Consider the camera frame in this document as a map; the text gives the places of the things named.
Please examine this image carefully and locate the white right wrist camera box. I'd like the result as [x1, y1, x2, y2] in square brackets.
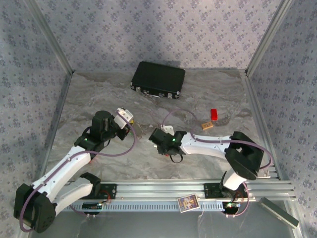
[160, 124, 174, 136]

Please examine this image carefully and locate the black hard case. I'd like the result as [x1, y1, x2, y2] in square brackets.
[130, 61, 186, 100]

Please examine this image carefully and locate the thick purple left arm cable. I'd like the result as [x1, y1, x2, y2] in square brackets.
[19, 110, 137, 233]

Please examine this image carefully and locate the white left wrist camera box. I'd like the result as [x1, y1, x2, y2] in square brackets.
[114, 107, 133, 129]

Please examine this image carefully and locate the aluminium frame post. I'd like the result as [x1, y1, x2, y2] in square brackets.
[245, 0, 294, 75]

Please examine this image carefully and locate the thin purple cable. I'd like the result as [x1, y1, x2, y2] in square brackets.
[69, 203, 111, 219]
[224, 183, 250, 219]

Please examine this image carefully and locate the small electronics board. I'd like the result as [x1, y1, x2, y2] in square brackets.
[222, 202, 241, 211]
[82, 202, 103, 211]

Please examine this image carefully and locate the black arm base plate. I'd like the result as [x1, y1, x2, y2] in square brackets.
[203, 182, 248, 199]
[91, 182, 117, 200]

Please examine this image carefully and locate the aluminium side rail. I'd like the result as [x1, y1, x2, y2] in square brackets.
[19, 70, 75, 238]
[239, 70, 305, 238]

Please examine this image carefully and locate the grey metal bar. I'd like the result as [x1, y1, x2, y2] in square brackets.
[257, 197, 300, 229]

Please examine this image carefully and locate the grey slotted cable duct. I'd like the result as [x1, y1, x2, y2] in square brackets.
[59, 200, 223, 213]

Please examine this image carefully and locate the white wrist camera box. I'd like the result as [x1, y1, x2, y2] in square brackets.
[160, 124, 174, 136]
[114, 107, 133, 129]

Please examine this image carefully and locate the colourful picture card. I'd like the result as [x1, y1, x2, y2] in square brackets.
[177, 194, 201, 213]

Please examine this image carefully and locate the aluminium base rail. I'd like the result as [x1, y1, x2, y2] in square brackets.
[100, 180, 297, 201]

